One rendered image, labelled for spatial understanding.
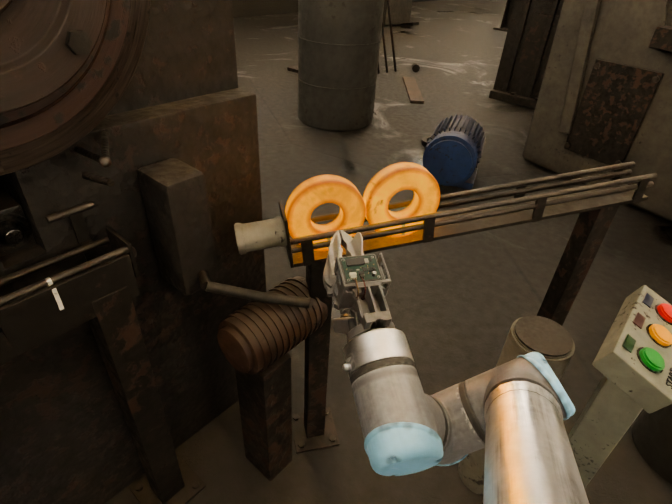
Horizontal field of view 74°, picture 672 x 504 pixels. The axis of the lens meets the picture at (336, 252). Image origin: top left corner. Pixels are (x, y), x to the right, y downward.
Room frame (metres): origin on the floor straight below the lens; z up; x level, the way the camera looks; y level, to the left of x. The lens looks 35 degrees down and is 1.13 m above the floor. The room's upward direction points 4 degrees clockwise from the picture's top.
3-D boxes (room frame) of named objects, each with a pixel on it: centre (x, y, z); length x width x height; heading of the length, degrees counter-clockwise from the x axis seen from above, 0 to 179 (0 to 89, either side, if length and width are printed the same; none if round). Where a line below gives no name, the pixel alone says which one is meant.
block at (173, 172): (0.69, 0.29, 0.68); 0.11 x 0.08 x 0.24; 51
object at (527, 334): (0.63, -0.42, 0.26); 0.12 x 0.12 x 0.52
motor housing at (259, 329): (0.67, 0.12, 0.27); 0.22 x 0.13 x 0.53; 141
